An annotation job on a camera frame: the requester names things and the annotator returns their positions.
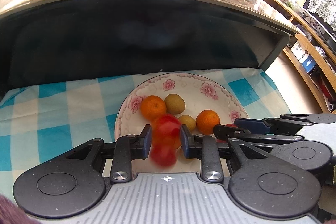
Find wooden tv shelf unit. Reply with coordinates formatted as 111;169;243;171
263;0;335;114

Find orange mandarin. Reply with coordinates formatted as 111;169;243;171
196;110;221;135
140;95;167;122

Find brown longan fruit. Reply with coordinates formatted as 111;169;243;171
178;115;197;132
177;148;194;164
165;94;186;115

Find dark coffee table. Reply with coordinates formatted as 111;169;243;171
1;0;298;94

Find white floral porcelain plate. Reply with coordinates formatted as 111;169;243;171
114;73;248;174

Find red cherry tomato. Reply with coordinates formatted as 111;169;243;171
150;145;177;167
216;124;237;143

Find large red yellow apple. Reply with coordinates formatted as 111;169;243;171
151;114;181;149

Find white blue box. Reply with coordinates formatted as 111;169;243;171
290;40;316;73

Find blue white checkered tablecloth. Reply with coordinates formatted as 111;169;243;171
1;68;289;198

